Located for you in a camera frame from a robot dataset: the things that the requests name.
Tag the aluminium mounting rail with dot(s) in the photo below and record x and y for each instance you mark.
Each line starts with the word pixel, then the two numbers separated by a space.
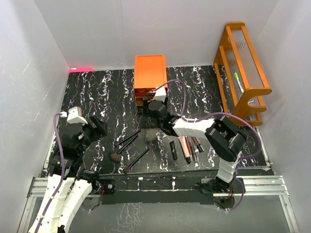
pixel 160 188

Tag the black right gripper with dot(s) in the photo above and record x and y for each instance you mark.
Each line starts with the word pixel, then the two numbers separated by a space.
pixel 146 108

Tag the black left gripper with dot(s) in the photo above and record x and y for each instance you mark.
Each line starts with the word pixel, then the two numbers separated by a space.
pixel 100 127

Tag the pink tape strip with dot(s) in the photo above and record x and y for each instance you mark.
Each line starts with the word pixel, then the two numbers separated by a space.
pixel 77 70

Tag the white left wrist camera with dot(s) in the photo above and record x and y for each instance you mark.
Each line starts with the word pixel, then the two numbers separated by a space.
pixel 74 116

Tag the small black makeup brush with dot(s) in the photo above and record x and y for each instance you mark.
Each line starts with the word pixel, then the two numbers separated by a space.
pixel 127 169

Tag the orange wooden shelf rack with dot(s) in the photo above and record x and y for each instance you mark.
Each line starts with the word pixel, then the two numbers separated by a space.
pixel 236 53

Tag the green marker pen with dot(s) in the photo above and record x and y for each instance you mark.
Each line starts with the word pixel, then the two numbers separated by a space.
pixel 238 81

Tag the pink lip gloss tube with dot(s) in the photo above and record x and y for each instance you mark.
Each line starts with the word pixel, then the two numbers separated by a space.
pixel 185 150

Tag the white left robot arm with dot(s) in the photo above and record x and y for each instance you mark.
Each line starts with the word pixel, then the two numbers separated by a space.
pixel 68 186

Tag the large fluffy powder brush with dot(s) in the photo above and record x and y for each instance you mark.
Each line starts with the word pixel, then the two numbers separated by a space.
pixel 116 156

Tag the clear acrylic drawer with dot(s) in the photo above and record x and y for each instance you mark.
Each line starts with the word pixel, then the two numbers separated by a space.
pixel 144 92

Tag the thin black makeup brush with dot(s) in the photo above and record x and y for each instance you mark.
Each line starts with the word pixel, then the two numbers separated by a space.
pixel 127 138

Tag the dark eyeliner pencil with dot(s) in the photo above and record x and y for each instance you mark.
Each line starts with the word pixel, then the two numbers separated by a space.
pixel 193 151

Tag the brown lipstick tube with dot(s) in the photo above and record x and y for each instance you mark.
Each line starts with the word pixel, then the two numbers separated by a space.
pixel 197 144

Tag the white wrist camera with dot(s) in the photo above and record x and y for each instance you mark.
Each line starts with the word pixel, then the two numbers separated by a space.
pixel 159 95
pixel 74 116

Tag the red lip pencil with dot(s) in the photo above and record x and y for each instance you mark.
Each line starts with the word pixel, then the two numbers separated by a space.
pixel 188 145

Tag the orange drawer cabinet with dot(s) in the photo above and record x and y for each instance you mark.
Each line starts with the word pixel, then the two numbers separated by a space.
pixel 149 72

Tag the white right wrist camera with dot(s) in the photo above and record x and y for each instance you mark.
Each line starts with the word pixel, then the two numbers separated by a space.
pixel 159 95

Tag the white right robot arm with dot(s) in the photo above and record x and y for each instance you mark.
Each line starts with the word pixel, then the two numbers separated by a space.
pixel 223 135

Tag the black makeup tube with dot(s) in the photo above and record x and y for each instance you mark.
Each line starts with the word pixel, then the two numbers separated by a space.
pixel 173 150

